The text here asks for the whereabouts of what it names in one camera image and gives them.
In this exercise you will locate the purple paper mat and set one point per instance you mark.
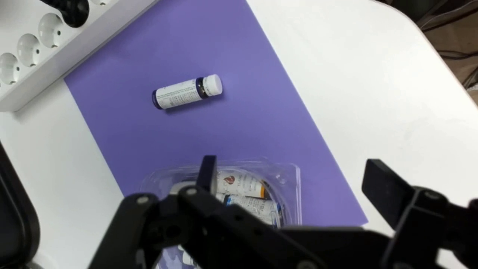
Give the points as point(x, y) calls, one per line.
point(209, 124)

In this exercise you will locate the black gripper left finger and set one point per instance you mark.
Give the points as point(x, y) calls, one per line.
point(164, 228)

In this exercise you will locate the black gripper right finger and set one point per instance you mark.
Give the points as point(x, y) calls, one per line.
point(433, 224)

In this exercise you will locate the white power strip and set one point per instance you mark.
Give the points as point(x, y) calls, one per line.
point(45, 44)

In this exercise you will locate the black power plug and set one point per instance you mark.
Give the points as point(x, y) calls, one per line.
point(67, 8)

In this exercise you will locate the clear plastic container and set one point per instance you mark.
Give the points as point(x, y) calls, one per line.
point(291, 198)

